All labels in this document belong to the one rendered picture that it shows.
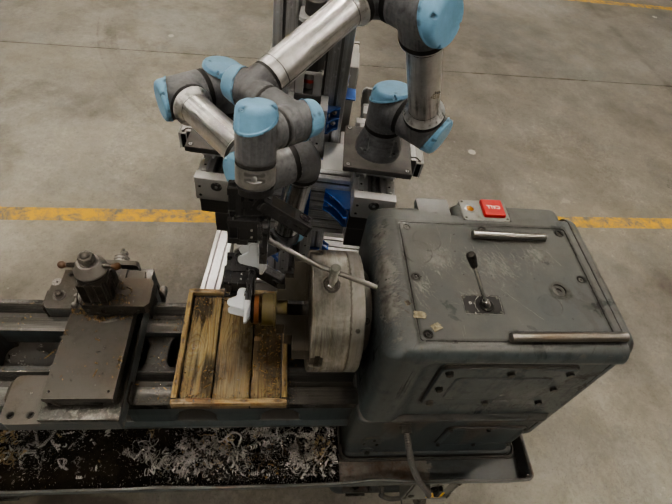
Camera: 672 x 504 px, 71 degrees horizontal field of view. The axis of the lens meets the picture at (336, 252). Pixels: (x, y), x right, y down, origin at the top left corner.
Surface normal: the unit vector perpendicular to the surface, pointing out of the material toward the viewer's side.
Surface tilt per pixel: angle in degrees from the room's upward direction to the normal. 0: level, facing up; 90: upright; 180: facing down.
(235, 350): 0
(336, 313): 36
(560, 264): 0
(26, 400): 0
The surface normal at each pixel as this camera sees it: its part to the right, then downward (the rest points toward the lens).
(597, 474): 0.12, -0.63
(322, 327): 0.12, 0.14
